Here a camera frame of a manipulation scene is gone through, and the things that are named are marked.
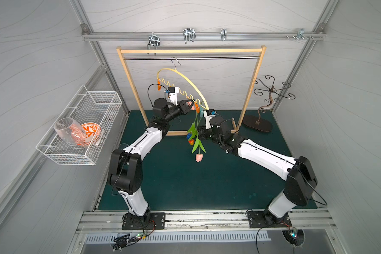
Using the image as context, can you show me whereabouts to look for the orange clothespin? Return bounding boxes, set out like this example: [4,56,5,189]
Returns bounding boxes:
[195,103,200,114]

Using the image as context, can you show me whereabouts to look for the yellow clip hanger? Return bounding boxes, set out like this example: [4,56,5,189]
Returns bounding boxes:
[156,57,210,110]

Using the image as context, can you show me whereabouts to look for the blue artificial tulip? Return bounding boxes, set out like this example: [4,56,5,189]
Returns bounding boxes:
[186,122,197,140]

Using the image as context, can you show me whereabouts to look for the pink artificial tulip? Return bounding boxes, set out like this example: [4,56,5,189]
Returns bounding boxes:
[192,112,206,163]

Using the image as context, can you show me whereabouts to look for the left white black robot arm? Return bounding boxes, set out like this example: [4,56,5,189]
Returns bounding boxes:
[108,98,195,222]

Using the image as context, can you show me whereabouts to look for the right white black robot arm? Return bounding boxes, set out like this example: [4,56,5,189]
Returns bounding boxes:
[197,112,318,225]

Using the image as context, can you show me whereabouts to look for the wooden clothes rack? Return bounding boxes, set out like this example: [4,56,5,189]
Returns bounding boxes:
[116,45,267,125]

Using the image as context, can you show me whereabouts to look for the orange clothespin end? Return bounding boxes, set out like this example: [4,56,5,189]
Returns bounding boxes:
[157,79,162,91]

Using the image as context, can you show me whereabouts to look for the dark metal jewelry stand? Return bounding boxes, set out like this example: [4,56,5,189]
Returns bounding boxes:
[242,75,296,133]

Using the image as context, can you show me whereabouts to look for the green table mat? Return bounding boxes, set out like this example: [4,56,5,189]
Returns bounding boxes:
[97,109,318,211]

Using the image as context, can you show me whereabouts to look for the metal hook middle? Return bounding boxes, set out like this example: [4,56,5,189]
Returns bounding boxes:
[183,28,196,44]

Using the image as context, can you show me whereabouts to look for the metal hook left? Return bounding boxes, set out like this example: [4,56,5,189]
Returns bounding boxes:
[147,33,160,50]

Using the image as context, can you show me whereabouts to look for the orange white patterned bowl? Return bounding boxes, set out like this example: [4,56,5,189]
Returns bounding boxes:
[76,122,102,147]

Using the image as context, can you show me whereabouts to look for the metal hook small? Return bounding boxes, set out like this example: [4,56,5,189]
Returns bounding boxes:
[221,28,227,41]

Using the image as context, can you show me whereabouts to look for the clear glass pitcher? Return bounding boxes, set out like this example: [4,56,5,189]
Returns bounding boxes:
[54,117,85,145]

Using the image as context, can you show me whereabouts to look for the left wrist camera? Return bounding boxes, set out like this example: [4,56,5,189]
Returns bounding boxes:
[167,86,179,105]

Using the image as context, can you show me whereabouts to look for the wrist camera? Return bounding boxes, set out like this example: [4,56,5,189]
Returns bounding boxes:
[204,109,216,130]
[167,86,179,105]

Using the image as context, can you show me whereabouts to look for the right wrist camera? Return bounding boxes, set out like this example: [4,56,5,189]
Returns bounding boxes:
[204,109,216,130]

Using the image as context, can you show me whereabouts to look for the white wire basket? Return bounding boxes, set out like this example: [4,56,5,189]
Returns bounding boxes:
[36,85,122,166]

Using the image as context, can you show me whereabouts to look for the aluminium top rail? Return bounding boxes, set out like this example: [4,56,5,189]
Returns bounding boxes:
[82,27,327,42]

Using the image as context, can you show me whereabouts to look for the metal bracket right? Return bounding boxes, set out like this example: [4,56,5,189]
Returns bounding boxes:
[285,29,314,41]

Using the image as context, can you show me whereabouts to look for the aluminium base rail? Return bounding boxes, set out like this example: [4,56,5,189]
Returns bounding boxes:
[76,208,337,233]

